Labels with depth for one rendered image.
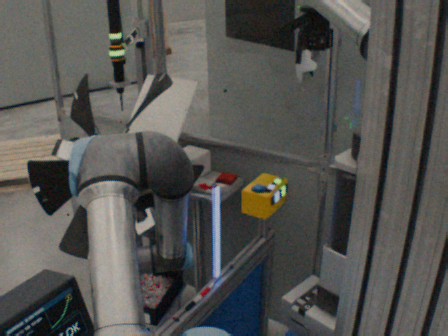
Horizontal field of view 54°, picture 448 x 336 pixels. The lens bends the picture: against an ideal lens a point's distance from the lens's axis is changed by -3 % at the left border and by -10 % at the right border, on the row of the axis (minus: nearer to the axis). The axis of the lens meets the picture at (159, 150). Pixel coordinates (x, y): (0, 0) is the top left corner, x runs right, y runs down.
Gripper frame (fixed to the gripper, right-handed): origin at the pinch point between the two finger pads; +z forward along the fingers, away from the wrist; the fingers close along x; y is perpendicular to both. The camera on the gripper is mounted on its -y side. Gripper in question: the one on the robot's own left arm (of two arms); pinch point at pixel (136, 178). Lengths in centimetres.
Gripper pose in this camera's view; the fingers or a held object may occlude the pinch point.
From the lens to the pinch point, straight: 144.8
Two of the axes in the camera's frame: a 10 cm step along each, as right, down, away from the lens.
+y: -9.8, 1.5, 1.0
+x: 1.7, 9.1, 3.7
